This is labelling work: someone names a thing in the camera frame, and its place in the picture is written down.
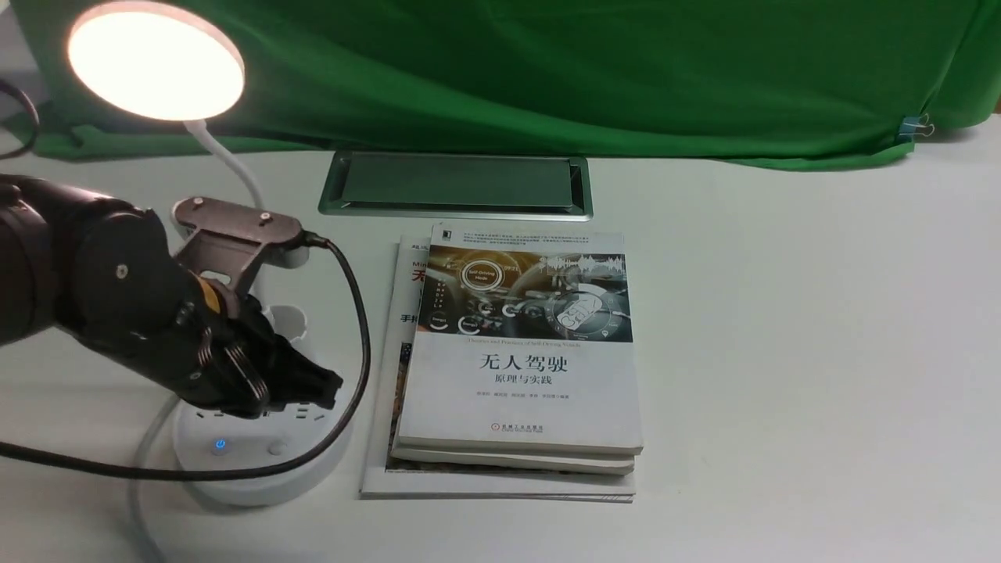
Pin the top white driving book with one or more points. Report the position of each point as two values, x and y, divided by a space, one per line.
523 343

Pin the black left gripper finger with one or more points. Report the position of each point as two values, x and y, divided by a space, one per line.
299 380

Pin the bottom large white book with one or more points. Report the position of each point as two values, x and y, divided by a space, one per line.
387 478

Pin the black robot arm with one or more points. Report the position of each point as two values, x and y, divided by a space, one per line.
101 270

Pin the green backdrop cloth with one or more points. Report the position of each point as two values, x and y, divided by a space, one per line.
783 85

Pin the white round desk lamp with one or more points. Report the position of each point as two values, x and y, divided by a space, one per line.
161 62

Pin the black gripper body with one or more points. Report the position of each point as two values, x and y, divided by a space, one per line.
204 316

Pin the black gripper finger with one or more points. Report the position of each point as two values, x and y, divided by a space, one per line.
253 395

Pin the middle white book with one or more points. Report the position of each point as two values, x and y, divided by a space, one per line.
401 458

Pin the blue binder clip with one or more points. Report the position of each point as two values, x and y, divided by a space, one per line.
915 127

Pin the silver desk cable tray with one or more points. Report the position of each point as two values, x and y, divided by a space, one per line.
437 185

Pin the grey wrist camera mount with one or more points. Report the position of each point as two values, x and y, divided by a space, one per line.
236 241

